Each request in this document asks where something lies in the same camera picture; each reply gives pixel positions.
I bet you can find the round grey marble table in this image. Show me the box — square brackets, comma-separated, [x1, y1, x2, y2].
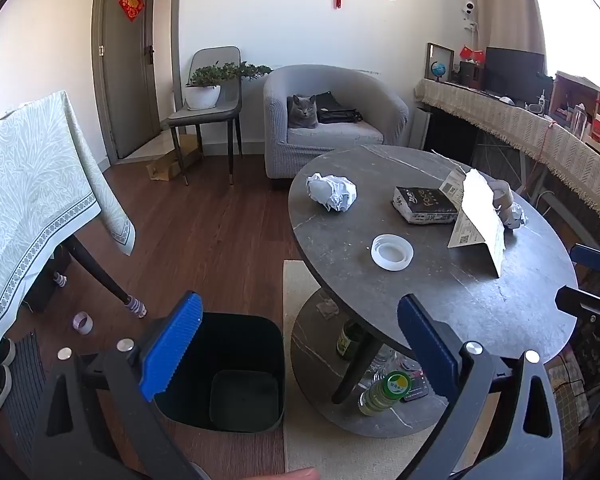
[287, 145, 579, 439]

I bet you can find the flat cardboard box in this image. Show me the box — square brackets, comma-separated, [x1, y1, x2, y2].
[146, 147, 203, 181]

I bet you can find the torn white cardboard envelope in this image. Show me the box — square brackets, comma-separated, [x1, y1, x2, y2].
[447, 169, 506, 278]

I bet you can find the wooden picture frame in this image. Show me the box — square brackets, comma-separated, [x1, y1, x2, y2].
[426, 42, 455, 82]

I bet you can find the brown cardboard roll core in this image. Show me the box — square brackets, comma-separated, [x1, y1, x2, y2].
[490, 180, 514, 211]

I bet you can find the pale green patterned tablecloth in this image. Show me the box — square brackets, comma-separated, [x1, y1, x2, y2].
[0, 91, 136, 351]

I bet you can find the large white paper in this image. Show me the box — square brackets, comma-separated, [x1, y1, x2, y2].
[306, 173, 357, 212]

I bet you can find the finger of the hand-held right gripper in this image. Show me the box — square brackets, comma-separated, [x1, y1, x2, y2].
[555, 285, 600, 317]
[569, 243, 600, 275]

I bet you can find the dark green waste bin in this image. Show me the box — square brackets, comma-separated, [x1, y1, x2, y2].
[152, 311, 286, 433]

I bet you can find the brown wooden speaker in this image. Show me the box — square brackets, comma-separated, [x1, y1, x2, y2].
[459, 61, 486, 86]

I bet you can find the black flat packet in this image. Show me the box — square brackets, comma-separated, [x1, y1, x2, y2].
[400, 370, 432, 403]

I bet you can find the small white paper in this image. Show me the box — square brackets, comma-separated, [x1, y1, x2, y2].
[500, 201, 529, 231]

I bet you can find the grey dining chair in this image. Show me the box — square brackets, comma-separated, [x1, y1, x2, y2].
[161, 46, 244, 186]

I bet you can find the grey cat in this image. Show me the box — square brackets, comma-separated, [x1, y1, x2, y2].
[286, 94, 320, 130]

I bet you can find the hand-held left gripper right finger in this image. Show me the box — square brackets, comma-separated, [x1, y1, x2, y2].
[397, 294, 565, 480]

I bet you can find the black bag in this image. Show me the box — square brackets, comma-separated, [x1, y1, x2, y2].
[312, 91, 363, 125]

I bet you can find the green glass bottle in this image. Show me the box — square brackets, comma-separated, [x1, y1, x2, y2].
[336, 319, 363, 360]

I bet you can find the lace covered sideboard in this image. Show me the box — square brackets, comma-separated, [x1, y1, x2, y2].
[412, 78, 600, 238]

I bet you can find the grey door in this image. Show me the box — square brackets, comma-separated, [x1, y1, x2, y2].
[91, 0, 161, 161]

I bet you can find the black monitor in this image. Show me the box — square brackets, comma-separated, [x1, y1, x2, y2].
[484, 46, 546, 98]

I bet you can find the cardboard shelf box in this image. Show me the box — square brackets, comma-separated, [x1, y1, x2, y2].
[550, 71, 600, 161]

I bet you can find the black table leg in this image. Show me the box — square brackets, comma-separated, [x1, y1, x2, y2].
[62, 234, 136, 306]

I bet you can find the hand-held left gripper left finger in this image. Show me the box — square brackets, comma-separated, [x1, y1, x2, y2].
[30, 291, 203, 480]

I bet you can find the potted bonsai plant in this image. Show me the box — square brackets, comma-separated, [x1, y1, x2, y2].
[185, 61, 273, 110]

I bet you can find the grey armchair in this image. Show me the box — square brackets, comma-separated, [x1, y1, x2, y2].
[263, 64, 410, 191]

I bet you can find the grey ribbed floor mat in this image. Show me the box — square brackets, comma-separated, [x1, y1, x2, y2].
[5, 330, 48, 461]

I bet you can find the red diamond door decoration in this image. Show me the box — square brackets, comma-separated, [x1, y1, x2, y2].
[118, 0, 146, 22]

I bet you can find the white plastic lid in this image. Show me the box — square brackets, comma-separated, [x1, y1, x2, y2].
[371, 234, 413, 271]

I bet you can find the clear plastic bottle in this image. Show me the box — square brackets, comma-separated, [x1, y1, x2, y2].
[370, 350, 406, 383]

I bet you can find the bottle with green cap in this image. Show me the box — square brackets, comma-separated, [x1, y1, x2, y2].
[358, 371, 412, 417]

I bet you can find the black tissue pack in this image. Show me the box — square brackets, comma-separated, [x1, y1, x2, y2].
[392, 186, 460, 224]

